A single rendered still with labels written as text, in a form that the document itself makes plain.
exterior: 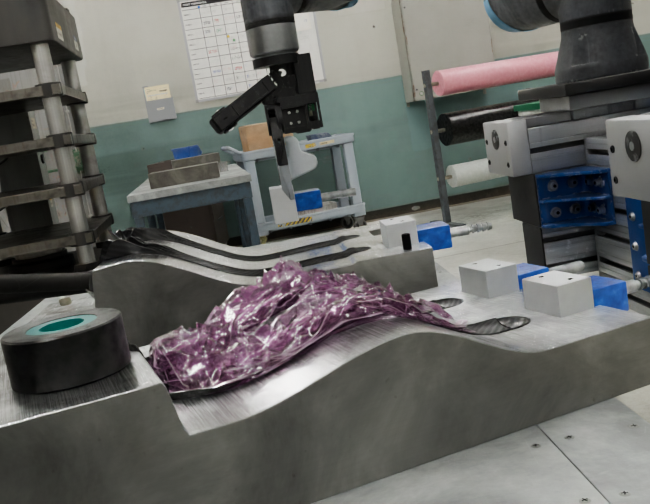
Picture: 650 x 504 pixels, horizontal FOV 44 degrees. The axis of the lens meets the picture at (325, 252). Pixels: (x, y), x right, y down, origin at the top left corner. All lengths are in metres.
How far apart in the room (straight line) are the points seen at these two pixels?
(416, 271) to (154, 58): 6.65
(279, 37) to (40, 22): 3.75
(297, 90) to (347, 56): 6.38
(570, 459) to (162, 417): 0.27
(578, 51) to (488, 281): 0.70
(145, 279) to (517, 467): 0.48
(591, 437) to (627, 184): 0.43
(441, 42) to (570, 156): 6.14
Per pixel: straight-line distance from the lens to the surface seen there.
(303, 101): 1.20
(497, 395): 0.61
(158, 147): 7.44
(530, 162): 1.36
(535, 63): 6.98
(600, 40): 1.41
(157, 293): 0.90
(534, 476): 0.56
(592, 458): 0.58
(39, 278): 1.35
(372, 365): 0.56
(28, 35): 4.91
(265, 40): 1.21
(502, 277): 0.80
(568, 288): 0.71
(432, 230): 0.95
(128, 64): 7.48
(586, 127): 1.39
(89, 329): 0.54
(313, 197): 1.22
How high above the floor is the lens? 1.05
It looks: 9 degrees down
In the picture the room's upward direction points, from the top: 10 degrees counter-clockwise
